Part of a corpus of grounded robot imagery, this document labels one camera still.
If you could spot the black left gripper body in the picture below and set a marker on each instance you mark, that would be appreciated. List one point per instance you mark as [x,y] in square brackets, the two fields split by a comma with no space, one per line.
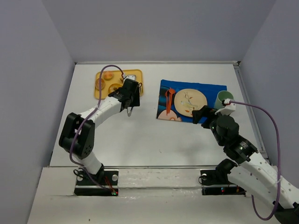
[129,100]

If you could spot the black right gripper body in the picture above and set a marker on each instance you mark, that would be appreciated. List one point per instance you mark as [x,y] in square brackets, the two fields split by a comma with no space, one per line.
[205,114]

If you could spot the metal tongs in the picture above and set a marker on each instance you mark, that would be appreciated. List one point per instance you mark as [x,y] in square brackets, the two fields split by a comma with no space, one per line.
[129,111]

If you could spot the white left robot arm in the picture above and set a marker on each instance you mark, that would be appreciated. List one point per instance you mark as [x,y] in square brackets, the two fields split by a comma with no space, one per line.
[78,133]

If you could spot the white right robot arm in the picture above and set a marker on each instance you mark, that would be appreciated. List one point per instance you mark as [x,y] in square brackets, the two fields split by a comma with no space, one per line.
[246,167]

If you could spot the beige floral plate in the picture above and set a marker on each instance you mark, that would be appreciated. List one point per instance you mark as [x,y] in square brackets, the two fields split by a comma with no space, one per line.
[188,100]

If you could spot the glazed donut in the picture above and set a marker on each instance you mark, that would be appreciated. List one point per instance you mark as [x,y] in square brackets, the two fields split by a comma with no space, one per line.
[113,87]

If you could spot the blue patterned placemat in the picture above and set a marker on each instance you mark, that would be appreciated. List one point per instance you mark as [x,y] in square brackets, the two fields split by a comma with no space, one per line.
[209,90]

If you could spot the green cup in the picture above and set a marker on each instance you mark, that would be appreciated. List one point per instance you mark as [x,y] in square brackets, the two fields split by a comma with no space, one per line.
[221,96]

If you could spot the yellow tray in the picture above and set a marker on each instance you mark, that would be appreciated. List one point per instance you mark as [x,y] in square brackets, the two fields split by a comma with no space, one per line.
[118,79]

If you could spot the round bun top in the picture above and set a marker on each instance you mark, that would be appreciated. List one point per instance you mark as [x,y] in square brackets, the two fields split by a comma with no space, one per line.
[108,75]

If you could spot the round bun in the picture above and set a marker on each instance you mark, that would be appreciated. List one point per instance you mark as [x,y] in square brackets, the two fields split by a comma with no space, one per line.
[100,84]
[108,75]

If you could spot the orange plastic spoon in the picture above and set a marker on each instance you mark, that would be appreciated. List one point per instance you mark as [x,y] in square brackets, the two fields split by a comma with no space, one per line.
[172,91]

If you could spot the round bun left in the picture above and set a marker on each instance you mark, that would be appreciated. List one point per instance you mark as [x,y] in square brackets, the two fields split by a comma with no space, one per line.
[100,84]

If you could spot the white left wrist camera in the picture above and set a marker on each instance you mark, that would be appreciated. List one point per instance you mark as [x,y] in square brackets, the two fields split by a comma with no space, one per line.
[129,77]

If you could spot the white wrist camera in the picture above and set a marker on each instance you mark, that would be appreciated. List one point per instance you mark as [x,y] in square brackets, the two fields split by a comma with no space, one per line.
[228,107]
[129,77]

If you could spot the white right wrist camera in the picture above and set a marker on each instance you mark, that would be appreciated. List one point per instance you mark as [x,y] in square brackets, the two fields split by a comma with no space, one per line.
[228,107]

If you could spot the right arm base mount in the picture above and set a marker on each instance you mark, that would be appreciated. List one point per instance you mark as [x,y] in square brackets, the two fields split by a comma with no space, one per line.
[215,181]

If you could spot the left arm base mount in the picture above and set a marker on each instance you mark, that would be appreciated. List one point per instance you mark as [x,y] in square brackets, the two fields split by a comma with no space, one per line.
[86,187]

